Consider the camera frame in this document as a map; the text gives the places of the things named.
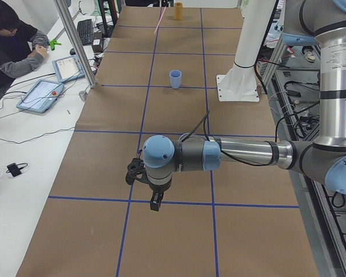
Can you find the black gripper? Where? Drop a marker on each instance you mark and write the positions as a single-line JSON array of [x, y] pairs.
[[158, 190]]

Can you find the light blue plastic cup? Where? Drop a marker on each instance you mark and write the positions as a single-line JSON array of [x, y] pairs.
[[175, 78]]

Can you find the pink chopstick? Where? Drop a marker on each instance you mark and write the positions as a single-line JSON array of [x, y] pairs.
[[160, 19]]

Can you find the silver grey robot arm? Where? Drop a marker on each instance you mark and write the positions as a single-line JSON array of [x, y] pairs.
[[323, 160]]

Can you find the wooden chopstick holder cup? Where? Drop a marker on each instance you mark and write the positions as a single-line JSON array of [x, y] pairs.
[[178, 11]]

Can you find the brown paper table cover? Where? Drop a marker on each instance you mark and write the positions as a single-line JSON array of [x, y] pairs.
[[158, 77]]

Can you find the blue teach pendant tablet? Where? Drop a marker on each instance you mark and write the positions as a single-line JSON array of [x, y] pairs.
[[41, 96]]

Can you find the black power adapter box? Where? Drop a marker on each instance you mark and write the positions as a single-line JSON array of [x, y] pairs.
[[97, 45]]

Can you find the black keyboard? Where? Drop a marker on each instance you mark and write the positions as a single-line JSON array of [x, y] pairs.
[[85, 31]]

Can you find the green plastic clamp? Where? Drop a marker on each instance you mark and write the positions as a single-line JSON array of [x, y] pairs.
[[53, 43]]

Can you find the seated person in dark vest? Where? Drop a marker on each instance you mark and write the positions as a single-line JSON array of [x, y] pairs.
[[23, 48]]

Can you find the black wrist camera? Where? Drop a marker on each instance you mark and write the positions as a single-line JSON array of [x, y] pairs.
[[135, 172]]

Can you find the aluminium frame post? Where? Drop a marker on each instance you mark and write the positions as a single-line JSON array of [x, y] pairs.
[[73, 36]]

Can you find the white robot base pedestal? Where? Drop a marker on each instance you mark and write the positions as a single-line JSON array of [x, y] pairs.
[[239, 84]]

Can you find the small black adapter with cable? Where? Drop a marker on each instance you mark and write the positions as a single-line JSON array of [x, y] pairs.
[[16, 169]]

